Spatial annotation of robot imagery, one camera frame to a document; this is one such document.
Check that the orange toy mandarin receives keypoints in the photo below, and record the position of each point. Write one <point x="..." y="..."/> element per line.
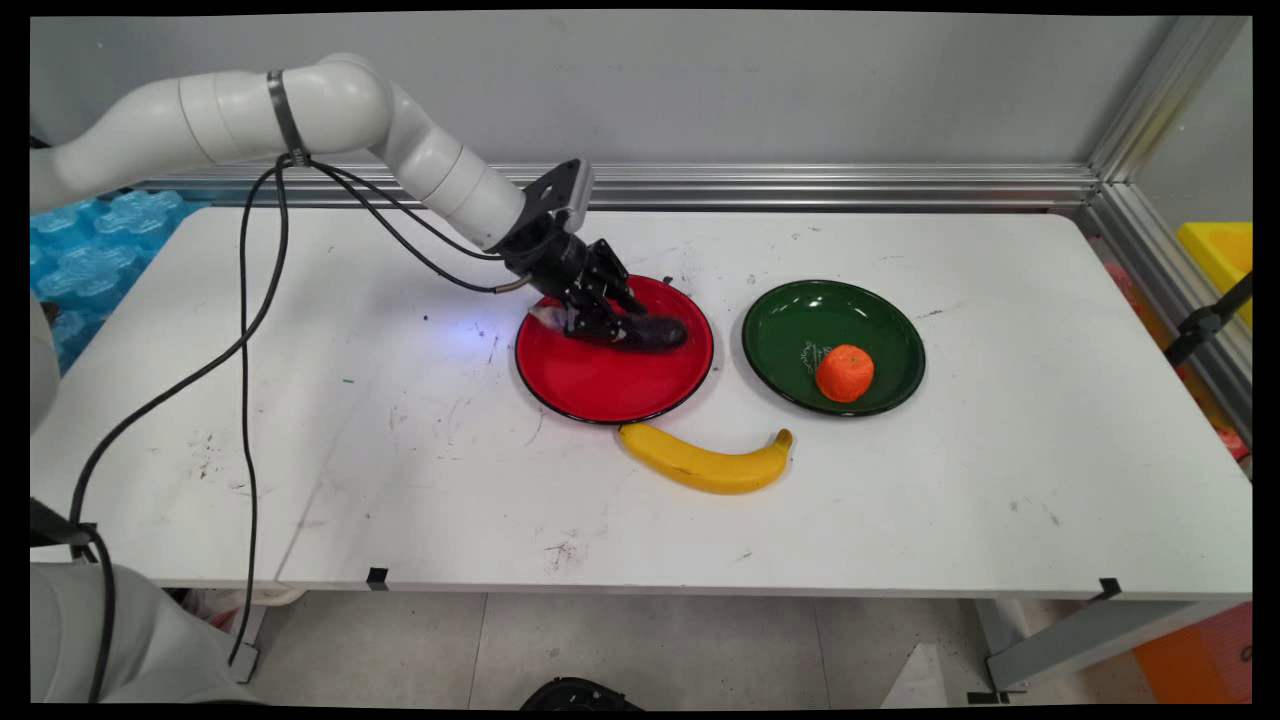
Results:
<point x="845" y="374"/>

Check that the red round plate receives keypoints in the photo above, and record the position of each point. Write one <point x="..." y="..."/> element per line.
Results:
<point x="610" y="385"/>

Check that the dark purple toy eggplant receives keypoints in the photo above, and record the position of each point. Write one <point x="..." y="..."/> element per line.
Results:
<point x="655" y="333"/>

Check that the aluminium frame rail sloping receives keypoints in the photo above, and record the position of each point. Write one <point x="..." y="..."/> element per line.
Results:
<point x="1160" y="265"/>

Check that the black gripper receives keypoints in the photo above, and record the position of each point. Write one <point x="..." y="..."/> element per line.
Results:
<point x="548" y="258"/>

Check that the yellow toy banana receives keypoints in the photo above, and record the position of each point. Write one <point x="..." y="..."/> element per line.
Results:
<point x="700" y="468"/>

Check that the grey table leg with foot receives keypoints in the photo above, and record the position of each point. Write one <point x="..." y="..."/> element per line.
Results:
<point x="1080" y="640"/>

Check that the black tape marker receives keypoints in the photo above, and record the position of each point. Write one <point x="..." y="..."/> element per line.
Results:
<point x="1108" y="588"/>
<point x="377" y="577"/>

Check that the aluminium frame rail horizontal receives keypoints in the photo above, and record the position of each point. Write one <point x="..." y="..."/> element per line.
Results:
<point x="800" y="185"/>

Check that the orange box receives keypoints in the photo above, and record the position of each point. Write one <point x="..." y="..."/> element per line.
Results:
<point x="1200" y="660"/>

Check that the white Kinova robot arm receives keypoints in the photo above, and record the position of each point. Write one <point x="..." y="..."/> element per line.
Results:
<point x="330" y="105"/>

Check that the black round floor object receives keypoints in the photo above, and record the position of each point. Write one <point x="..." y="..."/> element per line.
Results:
<point x="575" y="695"/>

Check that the yellow plastic bin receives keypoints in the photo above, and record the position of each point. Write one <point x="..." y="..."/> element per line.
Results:
<point x="1222" y="255"/>

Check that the black base mount bracket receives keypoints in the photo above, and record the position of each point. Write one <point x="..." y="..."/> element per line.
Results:
<point x="55" y="525"/>

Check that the green round plate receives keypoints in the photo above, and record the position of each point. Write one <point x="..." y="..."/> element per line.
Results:
<point x="800" y="330"/>

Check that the white table leg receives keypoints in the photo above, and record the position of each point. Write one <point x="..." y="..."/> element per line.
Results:
<point x="255" y="625"/>

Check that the silver black wrist camera box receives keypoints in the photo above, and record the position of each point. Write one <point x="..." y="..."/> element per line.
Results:
<point x="562" y="190"/>

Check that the aluminium frame post upright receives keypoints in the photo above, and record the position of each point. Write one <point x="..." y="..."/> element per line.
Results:
<point x="1165" y="95"/>

